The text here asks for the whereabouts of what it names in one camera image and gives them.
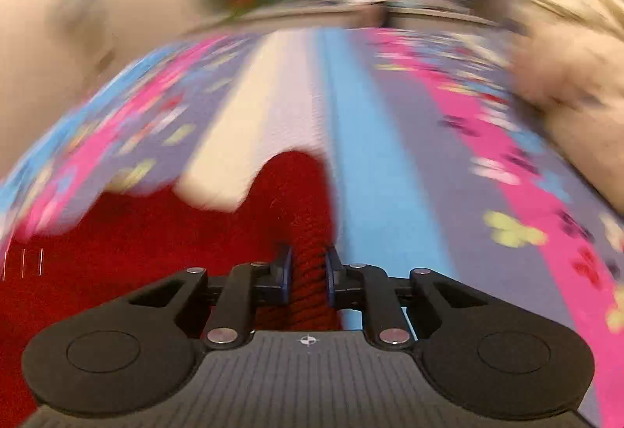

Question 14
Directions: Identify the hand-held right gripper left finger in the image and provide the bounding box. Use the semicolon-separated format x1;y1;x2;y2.
124;245;296;352

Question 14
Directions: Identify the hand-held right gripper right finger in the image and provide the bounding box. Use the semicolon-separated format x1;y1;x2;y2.
324;245;494;352

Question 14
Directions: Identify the red knit sweater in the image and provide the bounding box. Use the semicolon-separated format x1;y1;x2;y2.
0;150;342;428

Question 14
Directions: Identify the floral striped bed sheet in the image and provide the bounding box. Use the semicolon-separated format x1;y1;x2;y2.
0;25;624;428

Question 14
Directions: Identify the star print cream quilt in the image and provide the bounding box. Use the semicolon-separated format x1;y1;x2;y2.
504;0;624;217

